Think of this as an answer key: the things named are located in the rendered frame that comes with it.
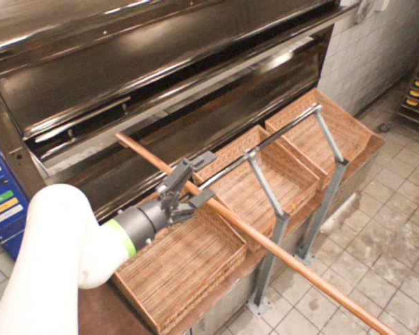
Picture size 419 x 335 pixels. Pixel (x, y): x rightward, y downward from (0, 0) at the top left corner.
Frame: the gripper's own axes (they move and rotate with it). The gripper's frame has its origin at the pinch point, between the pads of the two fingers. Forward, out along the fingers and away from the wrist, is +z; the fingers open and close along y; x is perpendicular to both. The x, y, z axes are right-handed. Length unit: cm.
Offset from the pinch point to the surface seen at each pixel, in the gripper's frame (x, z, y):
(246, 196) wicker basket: -32, 62, 90
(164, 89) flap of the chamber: -49, 24, 8
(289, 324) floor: 26, 45, 148
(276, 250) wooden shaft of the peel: 18.2, 11.5, 27.9
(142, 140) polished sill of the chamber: -55, 14, 31
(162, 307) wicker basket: -15, -14, 90
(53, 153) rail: -41.4, -23.9, 4.7
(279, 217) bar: 3, 39, 53
